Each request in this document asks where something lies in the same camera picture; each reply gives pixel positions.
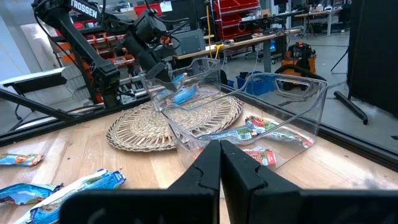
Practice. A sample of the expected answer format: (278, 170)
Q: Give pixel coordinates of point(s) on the white far table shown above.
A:
(317, 14)

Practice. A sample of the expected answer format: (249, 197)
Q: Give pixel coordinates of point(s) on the red storage bin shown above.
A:
(146, 9)
(248, 3)
(227, 5)
(239, 20)
(233, 32)

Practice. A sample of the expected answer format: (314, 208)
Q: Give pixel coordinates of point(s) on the black stand foot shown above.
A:
(351, 107)

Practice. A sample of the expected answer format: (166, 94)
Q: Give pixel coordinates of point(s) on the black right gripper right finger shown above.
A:
(245, 186)

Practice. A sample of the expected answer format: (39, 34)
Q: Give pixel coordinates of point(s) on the black aluminium table frame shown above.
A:
(373, 152)

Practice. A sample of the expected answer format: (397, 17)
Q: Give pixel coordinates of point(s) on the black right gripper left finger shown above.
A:
(202, 174)

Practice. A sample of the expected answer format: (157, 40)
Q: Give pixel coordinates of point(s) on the blue storage bin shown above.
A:
(231, 83)
(255, 84)

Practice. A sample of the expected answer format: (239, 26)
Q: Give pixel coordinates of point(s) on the black backdrop panel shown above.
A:
(373, 46)

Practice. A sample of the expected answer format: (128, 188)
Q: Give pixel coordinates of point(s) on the grey bench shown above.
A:
(31, 81)

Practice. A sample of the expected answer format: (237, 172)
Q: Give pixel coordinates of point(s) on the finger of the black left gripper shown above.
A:
(157, 73)
(168, 76)

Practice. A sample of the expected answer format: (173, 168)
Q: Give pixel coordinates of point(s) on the orange black shop vacuum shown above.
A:
(298, 59)

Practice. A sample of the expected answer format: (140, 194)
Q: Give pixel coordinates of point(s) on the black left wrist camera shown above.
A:
(147, 28)

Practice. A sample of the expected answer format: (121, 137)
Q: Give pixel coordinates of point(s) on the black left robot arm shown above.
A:
(105, 77)

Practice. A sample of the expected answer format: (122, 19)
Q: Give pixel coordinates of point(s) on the grey metal box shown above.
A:
(189, 42)

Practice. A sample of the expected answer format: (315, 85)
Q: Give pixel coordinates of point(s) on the blue white granola bar wrapper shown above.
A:
(28, 193)
(112, 180)
(62, 199)

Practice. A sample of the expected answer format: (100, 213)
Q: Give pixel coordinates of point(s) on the clear plastic bin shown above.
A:
(205, 71)
(304, 105)

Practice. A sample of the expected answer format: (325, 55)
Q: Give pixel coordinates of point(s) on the wooden workbench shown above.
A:
(267, 56)

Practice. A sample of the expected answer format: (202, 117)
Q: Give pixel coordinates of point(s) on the round woven straw placemat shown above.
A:
(140, 130)

